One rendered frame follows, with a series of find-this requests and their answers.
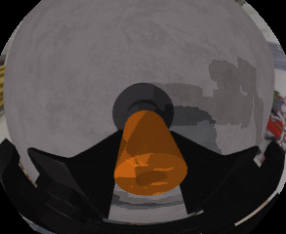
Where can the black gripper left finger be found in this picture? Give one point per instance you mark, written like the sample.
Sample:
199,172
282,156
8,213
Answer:
91,173

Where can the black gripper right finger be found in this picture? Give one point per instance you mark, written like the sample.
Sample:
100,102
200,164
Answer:
207,170

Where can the dark grey round pedestal with shaft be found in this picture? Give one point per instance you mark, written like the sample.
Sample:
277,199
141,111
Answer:
142,96

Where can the orange tapered knob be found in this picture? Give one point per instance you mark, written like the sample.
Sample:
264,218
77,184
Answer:
149,161

